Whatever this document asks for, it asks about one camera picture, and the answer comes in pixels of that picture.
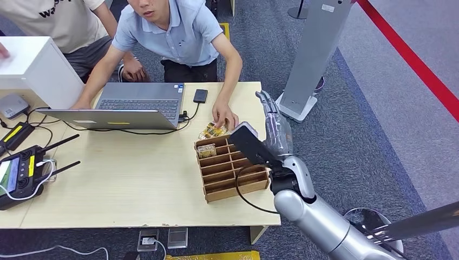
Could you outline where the long black laptop cable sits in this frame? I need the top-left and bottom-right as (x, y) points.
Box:
(62, 116), (191, 137)

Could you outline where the grey standing kiosk pillar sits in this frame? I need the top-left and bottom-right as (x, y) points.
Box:
(275, 0), (354, 124)

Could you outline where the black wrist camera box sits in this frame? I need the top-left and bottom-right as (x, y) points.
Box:
(228, 122), (277, 168)

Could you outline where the hotel key card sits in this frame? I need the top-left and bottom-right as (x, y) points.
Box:
(198, 122), (230, 141)
(197, 143), (218, 159)

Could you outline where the person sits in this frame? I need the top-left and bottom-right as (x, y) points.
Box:
(0, 0), (152, 84)
(70, 0), (244, 132)

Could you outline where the black controller with antennas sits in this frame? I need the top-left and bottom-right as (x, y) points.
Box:
(0, 133), (81, 211)

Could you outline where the wooden slotted card rack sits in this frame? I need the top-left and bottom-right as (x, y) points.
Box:
(194, 134), (270, 204)

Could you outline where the grey floor plate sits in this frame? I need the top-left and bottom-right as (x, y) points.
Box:
(167, 227), (188, 250)

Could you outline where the pale wooden desk leg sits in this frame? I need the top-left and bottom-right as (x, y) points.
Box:
(250, 225), (269, 245)

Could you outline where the black router cable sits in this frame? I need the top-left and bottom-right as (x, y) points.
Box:
(23, 107), (63, 148)

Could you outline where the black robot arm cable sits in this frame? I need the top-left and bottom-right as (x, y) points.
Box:
(234, 163), (280, 215)

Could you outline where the grey laptop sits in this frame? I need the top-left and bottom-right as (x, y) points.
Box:
(36, 82), (185, 131)

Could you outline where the black device with yellow label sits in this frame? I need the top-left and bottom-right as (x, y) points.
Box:
(0, 122), (36, 157)

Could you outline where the yellow floor strip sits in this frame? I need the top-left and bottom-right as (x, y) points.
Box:
(165, 250), (261, 260)

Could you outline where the white controller cable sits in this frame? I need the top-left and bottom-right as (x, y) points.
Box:
(0, 159), (57, 202)

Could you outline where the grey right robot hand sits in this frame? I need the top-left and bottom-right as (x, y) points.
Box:
(255, 90), (294, 159)

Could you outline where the person's left hand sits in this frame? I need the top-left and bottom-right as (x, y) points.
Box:
(121, 57), (152, 83)
(211, 99), (240, 132)

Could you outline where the round dark stanchion base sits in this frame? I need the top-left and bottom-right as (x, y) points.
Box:
(287, 0), (310, 20)

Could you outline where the short white socket cable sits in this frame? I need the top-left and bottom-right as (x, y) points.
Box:
(152, 239), (167, 260)

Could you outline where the grey router box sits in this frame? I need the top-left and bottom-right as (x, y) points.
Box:
(0, 94), (31, 120)

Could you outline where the white box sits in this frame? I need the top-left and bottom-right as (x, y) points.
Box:
(0, 36), (86, 110)

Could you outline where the red barrier belt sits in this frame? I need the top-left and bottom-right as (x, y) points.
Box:
(353, 0), (459, 123)

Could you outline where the floor power socket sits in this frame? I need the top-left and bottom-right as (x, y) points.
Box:
(136, 229), (160, 252)

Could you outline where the short black drive cable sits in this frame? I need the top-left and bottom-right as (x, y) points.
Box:
(181, 102), (200, 121)

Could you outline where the chrome stanchion post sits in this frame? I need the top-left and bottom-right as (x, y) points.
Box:
(342, 200), (459, 256)

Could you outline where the long white floor cable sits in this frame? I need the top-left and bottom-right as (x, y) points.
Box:
(0, 245), (109, 260)

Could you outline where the black external drive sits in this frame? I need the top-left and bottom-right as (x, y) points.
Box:
(193, 89), (209, 105)

